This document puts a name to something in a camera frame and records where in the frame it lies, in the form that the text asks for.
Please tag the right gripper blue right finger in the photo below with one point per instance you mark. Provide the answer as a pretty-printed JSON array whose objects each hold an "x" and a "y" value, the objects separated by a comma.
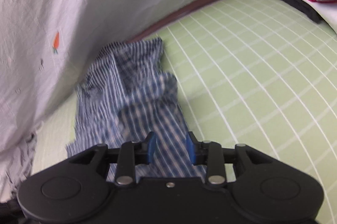
[{"x": 209, "y": 154}]

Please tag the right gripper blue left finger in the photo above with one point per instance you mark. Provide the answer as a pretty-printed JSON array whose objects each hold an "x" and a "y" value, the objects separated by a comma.
[{"x": 130, "y": 155}]

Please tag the blue plaid shirt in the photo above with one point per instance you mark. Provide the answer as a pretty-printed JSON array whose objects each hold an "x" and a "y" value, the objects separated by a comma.
[{"x": 124, "y": 96}]

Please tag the green grid mat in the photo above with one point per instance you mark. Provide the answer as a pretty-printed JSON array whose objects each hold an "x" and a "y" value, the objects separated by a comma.
[{"x": 259, "y": 72}]

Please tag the crumpled grey t-shirt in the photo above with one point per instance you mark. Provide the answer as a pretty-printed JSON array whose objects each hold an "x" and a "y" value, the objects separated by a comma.
[{"x": 16, "y": 166}]

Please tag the white embroidered sheet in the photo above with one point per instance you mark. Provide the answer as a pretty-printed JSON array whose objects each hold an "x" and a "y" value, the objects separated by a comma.
[{"x": 46, "y": 46}]

